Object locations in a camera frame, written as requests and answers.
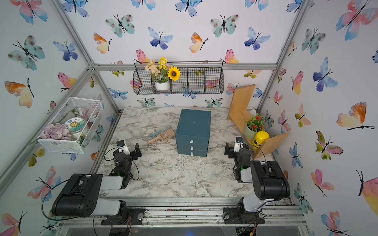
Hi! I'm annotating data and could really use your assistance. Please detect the teal top drawer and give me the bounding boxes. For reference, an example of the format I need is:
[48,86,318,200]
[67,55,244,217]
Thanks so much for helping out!
[176,135,209,145]

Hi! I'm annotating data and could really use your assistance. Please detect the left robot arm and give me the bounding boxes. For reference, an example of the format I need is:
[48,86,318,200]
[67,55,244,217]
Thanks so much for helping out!
[51,141,142,218]

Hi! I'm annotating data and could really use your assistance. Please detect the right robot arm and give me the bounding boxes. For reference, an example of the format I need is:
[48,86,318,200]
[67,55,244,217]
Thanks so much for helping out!
[224,143,290,214]

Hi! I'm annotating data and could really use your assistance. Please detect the teal drawer cabinet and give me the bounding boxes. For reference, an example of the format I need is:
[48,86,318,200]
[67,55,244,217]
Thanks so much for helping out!
[175,109,211,157]

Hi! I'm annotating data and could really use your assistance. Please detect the yellow canister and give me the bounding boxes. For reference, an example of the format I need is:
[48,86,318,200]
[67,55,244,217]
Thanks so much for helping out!
[252,130,270,151]

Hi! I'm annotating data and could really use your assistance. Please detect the small wooden dustpan brush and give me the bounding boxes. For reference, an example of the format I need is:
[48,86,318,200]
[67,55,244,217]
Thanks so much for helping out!
[148,125,175,144]

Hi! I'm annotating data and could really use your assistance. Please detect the green pot red flowers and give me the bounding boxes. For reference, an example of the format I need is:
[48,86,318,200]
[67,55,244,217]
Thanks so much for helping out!
[243,114,265,140]

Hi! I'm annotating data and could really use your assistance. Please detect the wooden zigzag shelf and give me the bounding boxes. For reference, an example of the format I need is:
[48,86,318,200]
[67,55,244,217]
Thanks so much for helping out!
[227,85,289,160]

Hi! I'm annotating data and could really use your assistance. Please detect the round green tin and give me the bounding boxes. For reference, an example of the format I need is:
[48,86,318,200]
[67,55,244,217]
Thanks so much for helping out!
[65,117,85,133]

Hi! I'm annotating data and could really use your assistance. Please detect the pink artificial flowers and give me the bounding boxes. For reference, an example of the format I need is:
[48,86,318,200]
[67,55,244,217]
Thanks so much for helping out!
[39,123,72,141]

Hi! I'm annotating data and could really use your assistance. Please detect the white flower pot with sunflower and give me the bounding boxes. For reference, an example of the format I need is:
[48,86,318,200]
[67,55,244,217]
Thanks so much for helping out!
[145,57,182,91]

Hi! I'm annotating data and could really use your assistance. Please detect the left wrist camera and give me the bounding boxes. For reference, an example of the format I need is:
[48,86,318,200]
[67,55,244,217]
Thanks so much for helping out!
[116,140,131,155]

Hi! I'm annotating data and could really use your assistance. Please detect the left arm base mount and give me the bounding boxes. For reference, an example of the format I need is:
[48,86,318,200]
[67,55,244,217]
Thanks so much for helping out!
[101,207,145,226]

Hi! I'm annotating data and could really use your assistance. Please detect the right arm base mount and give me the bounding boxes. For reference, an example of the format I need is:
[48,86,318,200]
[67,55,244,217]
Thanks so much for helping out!
[222,207,265,225]

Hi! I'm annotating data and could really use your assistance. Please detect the white mesh wall basket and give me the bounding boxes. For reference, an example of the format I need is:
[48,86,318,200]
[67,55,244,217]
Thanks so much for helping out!
[37,97,104,154]

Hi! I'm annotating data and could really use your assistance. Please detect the black wire wall basket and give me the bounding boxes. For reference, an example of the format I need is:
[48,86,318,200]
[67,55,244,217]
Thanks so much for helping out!
[131,61,224,96]

